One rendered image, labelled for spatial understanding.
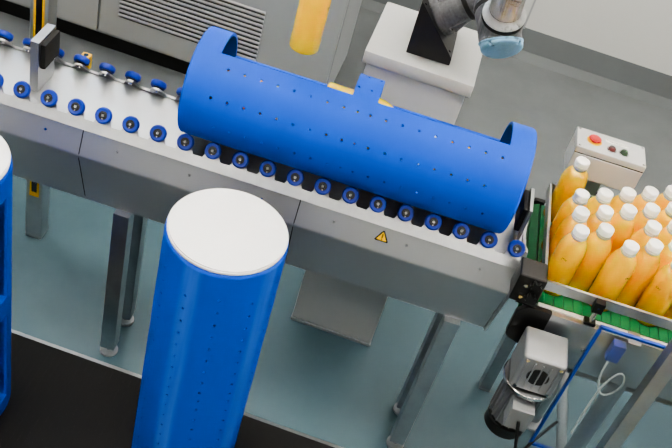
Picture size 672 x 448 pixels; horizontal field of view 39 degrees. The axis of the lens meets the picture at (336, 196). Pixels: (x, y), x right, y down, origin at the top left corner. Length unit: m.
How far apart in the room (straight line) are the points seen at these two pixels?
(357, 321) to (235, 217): 1.23
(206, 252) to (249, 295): 0.14
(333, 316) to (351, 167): 1.09
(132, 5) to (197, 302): 2.38
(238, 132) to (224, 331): 0.50
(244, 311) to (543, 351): 0.75
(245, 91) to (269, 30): 1.82
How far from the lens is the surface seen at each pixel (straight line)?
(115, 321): 3.06
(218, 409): 2.44
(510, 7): 2.48
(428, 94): 2.71
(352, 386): 3.27
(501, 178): 2.32
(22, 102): 2.62
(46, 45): 2.58
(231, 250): 2.10
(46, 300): 3.35
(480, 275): 2.51
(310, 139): 2.32
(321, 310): 3.33
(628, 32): 5.32
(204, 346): 2.23
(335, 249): 2.54
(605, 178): 2.76
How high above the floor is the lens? 2.50
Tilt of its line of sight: 39 degrees down
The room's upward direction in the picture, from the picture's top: 17 degrees clockwise
